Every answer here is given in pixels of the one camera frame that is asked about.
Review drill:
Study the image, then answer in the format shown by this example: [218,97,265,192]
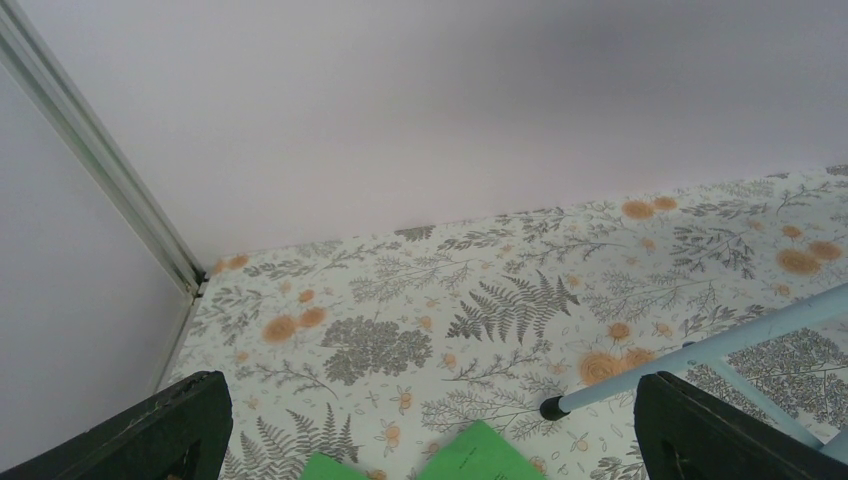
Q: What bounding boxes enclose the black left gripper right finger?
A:
[634,371,847,479]

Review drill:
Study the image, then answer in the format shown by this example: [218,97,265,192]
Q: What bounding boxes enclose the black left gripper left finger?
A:
[1,371,233,479]

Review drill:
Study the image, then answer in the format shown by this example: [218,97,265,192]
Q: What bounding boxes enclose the light blue music stand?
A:
[539,284,847,463]

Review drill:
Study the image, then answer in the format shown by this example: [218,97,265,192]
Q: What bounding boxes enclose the green sheet music page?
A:
[299,453,368,480]
[417,420,545,480]

